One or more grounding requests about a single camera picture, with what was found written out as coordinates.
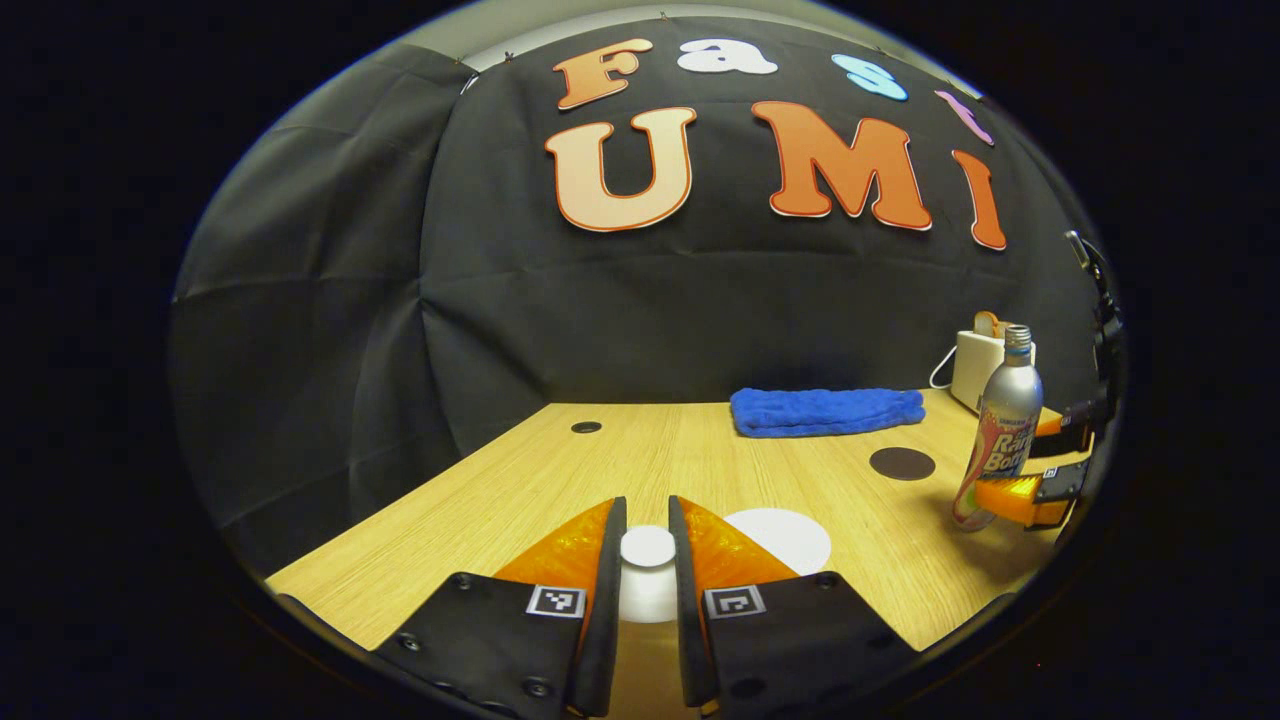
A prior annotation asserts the blue towel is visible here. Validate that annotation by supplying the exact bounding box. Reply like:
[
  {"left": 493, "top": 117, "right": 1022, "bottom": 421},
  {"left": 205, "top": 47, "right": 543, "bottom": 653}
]
[{"left": 729, "top": 387, "right": 927, "bottom": 439}]

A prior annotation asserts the white toaster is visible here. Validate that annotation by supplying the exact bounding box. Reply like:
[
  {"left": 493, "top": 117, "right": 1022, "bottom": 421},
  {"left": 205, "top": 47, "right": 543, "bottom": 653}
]
[{"left": 950, "top": 330, "right": 1037, "bottom": 414}]

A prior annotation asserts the black backdrop cloth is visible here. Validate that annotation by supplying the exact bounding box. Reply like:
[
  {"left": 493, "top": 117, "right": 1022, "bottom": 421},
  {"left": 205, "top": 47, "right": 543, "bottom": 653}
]
[{"left": 170, "top": 15, "right": 1126, "bottom": 581}]

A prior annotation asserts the white round disc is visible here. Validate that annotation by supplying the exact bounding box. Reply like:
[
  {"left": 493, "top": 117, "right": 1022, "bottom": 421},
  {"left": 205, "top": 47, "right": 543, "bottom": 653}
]
[{"left": 724, "top": 507, "right": 833, "bottom": 577}]

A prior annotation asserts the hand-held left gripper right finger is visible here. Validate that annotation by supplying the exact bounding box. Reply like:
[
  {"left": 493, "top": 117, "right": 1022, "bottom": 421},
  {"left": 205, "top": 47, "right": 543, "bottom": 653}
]
[{"left": 667, "top": 494, "right": 919, "bottom": 717}]

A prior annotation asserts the dark round coaster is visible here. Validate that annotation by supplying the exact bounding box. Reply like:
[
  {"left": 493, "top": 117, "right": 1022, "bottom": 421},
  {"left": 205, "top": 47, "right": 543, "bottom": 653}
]
[{"left": 869, "top": 446, "right": 937, "bottom": 482}]

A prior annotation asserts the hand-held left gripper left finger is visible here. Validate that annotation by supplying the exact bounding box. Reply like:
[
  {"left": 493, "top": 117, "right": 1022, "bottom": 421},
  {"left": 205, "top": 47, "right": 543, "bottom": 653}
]
[{"left": 375, "top": 496, "right": 629, "bottom": 719}]

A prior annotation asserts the silver water bottle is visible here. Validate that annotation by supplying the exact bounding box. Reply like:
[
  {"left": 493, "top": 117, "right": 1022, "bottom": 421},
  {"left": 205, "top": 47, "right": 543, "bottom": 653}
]
[{"left": 951, "top": 324, "right": 1044, "bottom": 532}]

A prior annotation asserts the white teacup lid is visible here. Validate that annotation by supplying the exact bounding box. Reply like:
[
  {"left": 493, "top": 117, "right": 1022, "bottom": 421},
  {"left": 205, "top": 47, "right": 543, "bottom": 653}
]
[{"left": 618, "top": 524, "right": 682, "bottom": 623}]

